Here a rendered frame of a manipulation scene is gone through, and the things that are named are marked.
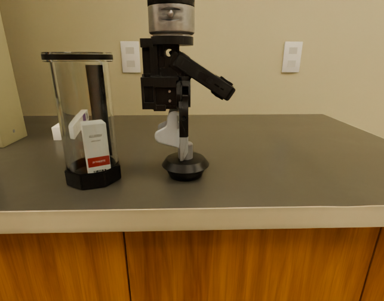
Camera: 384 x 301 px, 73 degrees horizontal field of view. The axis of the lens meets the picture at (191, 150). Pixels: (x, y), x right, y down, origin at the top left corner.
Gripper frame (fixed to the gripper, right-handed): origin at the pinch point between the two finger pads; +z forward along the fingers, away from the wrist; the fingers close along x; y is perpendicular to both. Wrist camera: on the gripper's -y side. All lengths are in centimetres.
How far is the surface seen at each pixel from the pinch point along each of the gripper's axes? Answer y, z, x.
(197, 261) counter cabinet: -2.0, 17.9, 9.4
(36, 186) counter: 26.9, 5.1, 4.1
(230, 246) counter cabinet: -7.9, 14.8, 9.4
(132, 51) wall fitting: 20, -19, -60
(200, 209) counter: -2.3, 5.3, 12.4
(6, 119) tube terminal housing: 47, -2, -21
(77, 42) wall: 40, -22, -61
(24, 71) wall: 62, -12, -61
